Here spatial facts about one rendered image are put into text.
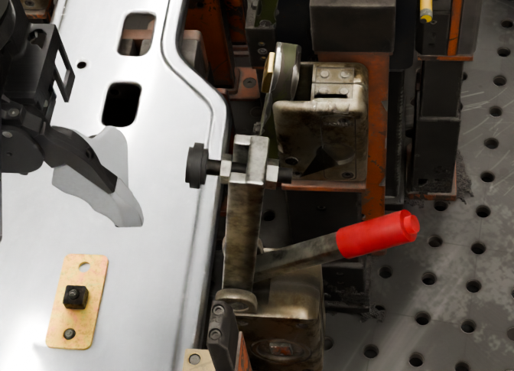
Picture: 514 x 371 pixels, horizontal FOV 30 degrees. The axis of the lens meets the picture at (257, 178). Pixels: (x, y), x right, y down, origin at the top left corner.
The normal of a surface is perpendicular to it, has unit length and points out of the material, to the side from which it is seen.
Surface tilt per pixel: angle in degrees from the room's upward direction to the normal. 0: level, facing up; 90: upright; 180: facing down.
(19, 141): 89
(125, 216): 91
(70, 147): 49
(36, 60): 1
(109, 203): 89
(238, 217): 90
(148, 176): 0
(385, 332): 0
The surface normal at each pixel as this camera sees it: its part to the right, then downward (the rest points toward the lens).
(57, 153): -0.10, 0.83
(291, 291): -0.10, -0.54
